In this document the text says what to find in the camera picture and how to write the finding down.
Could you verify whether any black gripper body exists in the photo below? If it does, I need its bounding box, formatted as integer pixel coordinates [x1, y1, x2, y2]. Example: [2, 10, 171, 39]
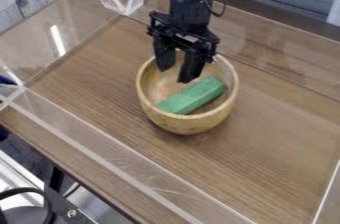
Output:
[148, 11, 220, 63]

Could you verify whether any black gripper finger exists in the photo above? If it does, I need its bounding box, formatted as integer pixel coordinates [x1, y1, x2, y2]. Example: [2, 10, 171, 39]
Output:
[178, 46, 208, 84]
[154, 35, 175, 72]

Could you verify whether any green rectangular block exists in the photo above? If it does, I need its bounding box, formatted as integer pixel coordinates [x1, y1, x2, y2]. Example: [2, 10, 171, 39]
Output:
[158, 77, 226, 115]

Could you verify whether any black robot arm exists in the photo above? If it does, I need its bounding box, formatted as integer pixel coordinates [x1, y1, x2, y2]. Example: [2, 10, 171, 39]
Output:
[148, 0, 220, 84]

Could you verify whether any brown wooden bowl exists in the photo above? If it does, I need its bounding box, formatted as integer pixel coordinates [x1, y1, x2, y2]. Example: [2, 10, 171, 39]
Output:
[136, 52, 239, 134]

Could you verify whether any black table leg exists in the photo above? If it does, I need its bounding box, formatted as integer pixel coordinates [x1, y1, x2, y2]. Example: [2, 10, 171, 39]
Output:
[50, 167, 66, 192]

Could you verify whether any clear acrylic tray wall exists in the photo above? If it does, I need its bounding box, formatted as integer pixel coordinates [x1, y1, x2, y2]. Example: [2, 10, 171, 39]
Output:
[0, 0, 340, 224]

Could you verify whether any black cable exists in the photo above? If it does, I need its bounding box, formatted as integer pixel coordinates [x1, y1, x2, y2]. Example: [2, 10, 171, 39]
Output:
[0, 186, 58, 224]

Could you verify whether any black metal bracket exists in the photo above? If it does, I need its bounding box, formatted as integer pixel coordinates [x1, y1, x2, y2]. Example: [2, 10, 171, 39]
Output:
[44, 187, 99, 224]

